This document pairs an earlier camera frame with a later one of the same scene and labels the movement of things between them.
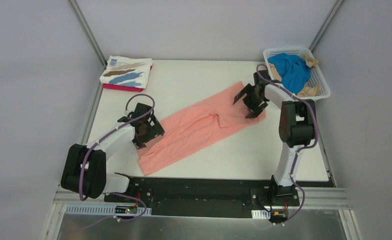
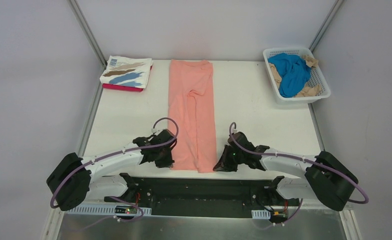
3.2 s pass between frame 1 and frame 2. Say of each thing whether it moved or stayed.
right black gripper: moved
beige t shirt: stayed
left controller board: stayed
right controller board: stayed
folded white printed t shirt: stayed
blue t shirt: stayed
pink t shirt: moved
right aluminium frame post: stayed
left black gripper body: moved
